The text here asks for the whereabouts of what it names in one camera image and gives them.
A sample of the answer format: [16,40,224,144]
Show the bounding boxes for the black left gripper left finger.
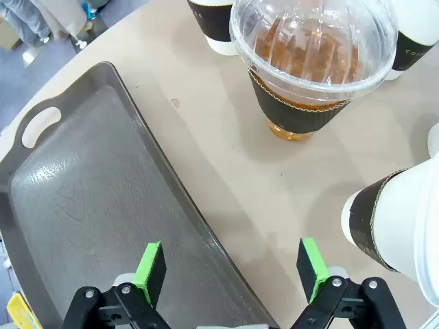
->
[61,241,169,329]

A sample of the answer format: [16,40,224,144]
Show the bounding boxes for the brown cardboard box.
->
[0,19,22,51]

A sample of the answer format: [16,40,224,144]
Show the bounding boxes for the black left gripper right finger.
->
[290,236,408,329]

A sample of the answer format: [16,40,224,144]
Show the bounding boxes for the clear iced coffee cup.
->
[228,0,399,142]

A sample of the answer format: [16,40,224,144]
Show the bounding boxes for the dark brown serving tray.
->
[0,60,281,329]

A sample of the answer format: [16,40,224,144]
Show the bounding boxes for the mannequin yellow top grey jeans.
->
[0,0,53,48]

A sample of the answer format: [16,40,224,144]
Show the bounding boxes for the white paper cup black sleeve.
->
[383,0,439,82]
[187,0,239,57]
[341,157,439,309]

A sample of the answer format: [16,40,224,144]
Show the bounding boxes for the yellow flat object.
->
[6,293,44,329]

